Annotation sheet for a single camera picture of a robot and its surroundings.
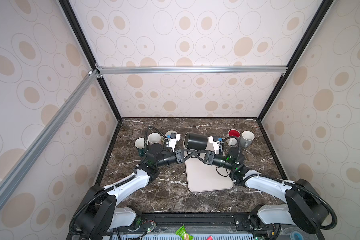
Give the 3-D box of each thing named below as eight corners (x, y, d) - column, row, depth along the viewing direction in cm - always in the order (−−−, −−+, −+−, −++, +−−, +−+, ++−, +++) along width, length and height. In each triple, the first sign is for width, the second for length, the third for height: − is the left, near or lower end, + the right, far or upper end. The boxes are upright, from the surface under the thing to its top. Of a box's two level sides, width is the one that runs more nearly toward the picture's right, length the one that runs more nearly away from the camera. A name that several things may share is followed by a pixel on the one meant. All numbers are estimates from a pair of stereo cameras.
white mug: (227, 146, 106) (230, 139, 99) (225, 136, 111) (227, 129, 105) (238, 146, 106) (242, 139, 99) (236, 136, 111) (239, 129, 105)
